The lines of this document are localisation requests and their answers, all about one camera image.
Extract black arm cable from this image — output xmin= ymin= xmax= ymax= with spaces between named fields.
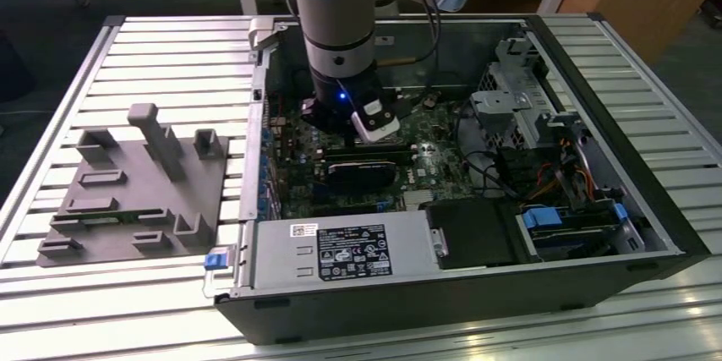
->
xmin=394 ymin=0 xmax=445 ymax=98

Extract silver power supply unit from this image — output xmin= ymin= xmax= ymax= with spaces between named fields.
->
xmin=252 ymin=210 xmax=445 ymax=288

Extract blue case latch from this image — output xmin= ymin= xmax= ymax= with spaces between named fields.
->
xmin=204 ymin=253 xmax=234 ymax=271

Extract silver chipset heatsink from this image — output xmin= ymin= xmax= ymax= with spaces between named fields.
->
xmin=404 ymin=190 xmax=440 ymax=210

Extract metal drive cage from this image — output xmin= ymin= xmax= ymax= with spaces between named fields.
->
xmin=470 ymin=37 xmax=600 ymax=155

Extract hard disk in blue carrier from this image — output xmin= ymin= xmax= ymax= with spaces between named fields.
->
xmin=518 ymin=205 xmax=617 ymax=260

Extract black graphics card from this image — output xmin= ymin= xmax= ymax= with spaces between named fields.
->
xmin=325 ymin=160 xmax=400 ymax=189

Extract black RAM slot white clips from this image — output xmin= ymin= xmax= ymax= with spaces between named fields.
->
xmin=325 ymin=156 xmax=418 ymax=163
xmin=325 ymin=148 xmax=418 ymax=155

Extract green motherboard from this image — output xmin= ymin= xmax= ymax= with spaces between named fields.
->
xmin=265 ymin=85 xmax=486 ymax=216

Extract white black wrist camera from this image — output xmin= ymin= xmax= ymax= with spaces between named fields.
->
xmin=349 ymin=98 xmax=404 ymax=143

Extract wooden cabinet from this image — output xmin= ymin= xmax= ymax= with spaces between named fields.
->
xmin=556 ymin=0 xmax=722 ymax=67

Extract grey parts rack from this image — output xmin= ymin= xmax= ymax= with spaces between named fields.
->
xmin=34 ymin=102 xmax=232 ymax=269

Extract orange yellow power wires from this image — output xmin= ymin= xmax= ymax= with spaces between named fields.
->
xmin=536 ymin=136 xmax=600 ymax=210

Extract black silver PC case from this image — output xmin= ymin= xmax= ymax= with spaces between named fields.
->
xmin=201 ymin=12 xmax=712 ymax=347

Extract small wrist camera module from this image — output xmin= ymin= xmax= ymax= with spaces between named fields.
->
xmin=301 ymin=97 xmax=329 ymax=128

